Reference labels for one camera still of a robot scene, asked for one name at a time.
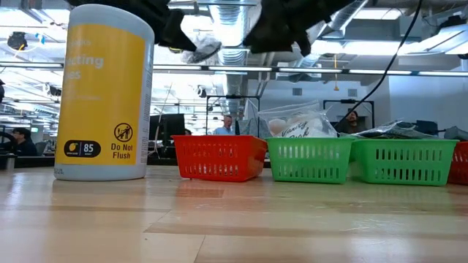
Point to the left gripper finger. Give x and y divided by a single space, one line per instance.
173 33

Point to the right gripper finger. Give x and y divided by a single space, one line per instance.
268 43

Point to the black mesh item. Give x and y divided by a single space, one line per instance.
201 49
395 131

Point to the white vanity pack bag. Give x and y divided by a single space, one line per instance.
303 128
289 109

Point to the black computer monitor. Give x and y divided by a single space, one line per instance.
426 126
166 128

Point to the red plastic basket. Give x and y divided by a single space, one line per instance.
459 164
219 157

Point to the green plastic basket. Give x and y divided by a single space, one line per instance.
311 160
402 160

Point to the black ceiling device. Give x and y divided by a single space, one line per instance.
17 40

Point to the black background desk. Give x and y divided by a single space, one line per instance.
33 161

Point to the small metal cup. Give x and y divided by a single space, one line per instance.
10 162

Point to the silver air duct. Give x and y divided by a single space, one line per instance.
234 84

